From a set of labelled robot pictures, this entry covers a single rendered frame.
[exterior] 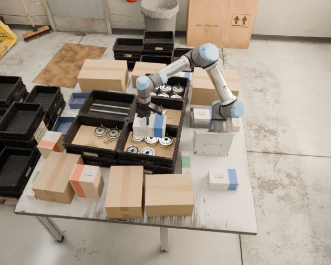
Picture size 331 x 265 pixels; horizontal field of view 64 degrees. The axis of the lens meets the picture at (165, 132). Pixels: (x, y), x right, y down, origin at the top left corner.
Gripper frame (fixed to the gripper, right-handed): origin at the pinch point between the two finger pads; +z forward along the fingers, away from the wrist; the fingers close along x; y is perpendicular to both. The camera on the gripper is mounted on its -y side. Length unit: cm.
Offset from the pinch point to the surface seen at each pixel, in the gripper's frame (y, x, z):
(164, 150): -9.3, -0.5, 28.0
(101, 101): 49, -48, 28
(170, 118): -11.1, -32.8, 28.0
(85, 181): 37, 35, 18
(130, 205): 7, 46, 25
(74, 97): 81, -64, 38
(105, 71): 52, -81, 21
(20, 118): 140, -54, 61
